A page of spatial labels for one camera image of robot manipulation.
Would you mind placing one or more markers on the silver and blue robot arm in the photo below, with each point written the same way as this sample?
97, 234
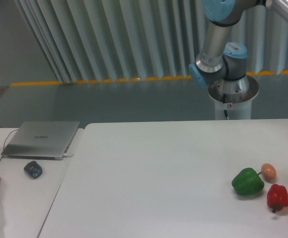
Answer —
212, 63

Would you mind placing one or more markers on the silver closed laptop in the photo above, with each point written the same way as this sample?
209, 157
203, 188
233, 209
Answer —
45, 140

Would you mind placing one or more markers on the white pleated curtain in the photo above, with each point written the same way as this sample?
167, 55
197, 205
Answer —
136, 39

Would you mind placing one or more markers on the green bell pepper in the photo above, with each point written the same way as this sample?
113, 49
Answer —
247, 182

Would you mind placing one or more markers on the brown egg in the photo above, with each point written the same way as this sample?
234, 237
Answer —
268, 172

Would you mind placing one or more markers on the red bell pepper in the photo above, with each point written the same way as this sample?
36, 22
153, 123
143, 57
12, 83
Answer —
277, 198

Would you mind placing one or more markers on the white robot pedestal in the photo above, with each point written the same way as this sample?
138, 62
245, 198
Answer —
233, 99

